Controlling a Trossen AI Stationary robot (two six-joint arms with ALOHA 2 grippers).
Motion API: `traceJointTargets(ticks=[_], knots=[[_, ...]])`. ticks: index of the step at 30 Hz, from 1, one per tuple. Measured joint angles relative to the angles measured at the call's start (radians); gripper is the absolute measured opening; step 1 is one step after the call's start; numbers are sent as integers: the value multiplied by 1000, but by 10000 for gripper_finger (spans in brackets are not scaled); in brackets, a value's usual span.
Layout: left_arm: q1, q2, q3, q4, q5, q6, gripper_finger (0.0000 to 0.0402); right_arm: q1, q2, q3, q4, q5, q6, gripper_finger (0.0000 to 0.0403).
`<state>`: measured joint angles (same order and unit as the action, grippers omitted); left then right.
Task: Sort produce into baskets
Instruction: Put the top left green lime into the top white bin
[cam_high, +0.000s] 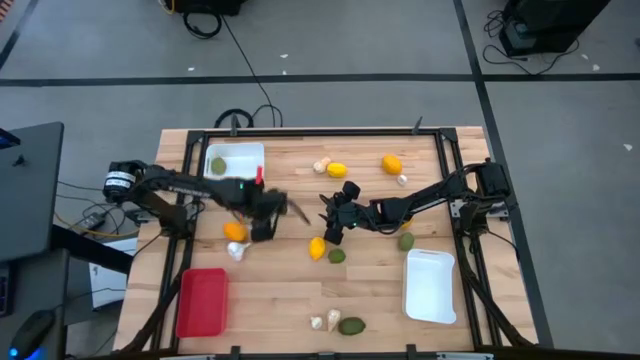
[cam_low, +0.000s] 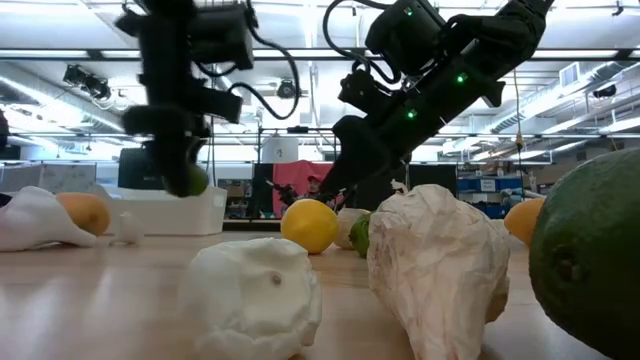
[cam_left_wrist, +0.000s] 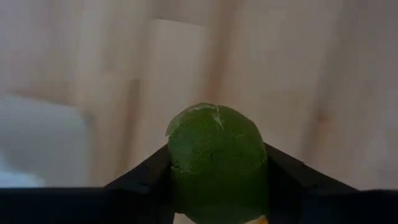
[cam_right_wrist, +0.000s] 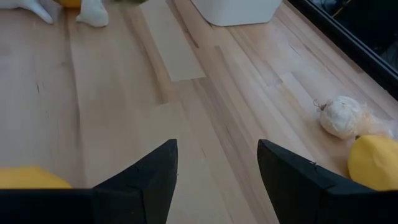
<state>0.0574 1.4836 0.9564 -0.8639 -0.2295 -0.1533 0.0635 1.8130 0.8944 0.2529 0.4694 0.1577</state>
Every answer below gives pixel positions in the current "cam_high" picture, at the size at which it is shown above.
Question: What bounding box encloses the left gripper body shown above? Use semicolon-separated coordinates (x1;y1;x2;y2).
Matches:
234;178;289;245

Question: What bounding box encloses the coiled black cable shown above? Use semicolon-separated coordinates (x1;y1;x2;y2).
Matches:
181;10;224;40

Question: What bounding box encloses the white plastic basket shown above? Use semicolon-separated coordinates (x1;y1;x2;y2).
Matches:
203;142;266;181
402;248;458;325

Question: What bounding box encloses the black computer mouse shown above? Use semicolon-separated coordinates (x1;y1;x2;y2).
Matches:
7;308;57;360

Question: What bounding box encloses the black table frame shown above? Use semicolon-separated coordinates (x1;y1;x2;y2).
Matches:
117;115;539;360

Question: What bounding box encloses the large dark green avocado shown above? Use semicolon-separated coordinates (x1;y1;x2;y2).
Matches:
337;316;367;337

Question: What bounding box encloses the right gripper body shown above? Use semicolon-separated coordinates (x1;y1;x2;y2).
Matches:
319;194;374;233

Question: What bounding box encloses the red plastic basket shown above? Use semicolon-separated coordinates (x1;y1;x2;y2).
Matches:
175;267;230;339

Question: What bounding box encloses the black box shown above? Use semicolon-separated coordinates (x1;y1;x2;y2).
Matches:
172;0;249;16

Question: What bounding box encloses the long black cable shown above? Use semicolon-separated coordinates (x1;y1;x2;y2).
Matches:
219;14;277;129

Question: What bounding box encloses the black power adapter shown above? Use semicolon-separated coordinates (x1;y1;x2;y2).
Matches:
77;212;107;230

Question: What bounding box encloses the looped black cable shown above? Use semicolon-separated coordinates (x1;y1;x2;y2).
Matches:
213;107;255;130

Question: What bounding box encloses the orange-toned lemon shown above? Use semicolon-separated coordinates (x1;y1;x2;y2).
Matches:
222;221;249;243

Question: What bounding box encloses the yellow cable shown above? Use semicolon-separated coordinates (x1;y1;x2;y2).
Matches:
54;212;141;240

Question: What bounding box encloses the black equipment case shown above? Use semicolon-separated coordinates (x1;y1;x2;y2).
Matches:
498;0;612;57

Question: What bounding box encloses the dark grey desk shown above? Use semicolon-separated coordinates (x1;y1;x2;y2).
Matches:
0;121;134;360

